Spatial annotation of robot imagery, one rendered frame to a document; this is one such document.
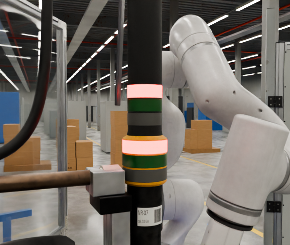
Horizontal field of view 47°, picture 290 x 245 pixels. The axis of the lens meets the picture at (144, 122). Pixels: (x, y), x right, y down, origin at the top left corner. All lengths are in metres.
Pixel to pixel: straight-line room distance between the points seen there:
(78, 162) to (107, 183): 7.62
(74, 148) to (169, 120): 7.01
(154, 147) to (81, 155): 7.61
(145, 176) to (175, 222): 0.74
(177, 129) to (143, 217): 0.61
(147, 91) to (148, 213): 0.11
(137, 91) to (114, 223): 0.12
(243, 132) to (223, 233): 0.15
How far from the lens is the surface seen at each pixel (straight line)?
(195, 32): 0.72
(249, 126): 0.51
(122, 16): 0.34
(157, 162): 0.31
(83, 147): 7.89
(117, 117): 8.43
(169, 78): 0.88
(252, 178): 0.51
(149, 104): 0.31
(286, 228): 2.25
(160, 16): 0.33
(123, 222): 0.32
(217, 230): 0.53
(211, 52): 0.67
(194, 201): 1.01
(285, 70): 2.15
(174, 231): 1.04
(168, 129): 0.91
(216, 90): 0.60
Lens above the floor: 1.60
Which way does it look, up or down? 2 degrees down
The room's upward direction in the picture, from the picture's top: straight up
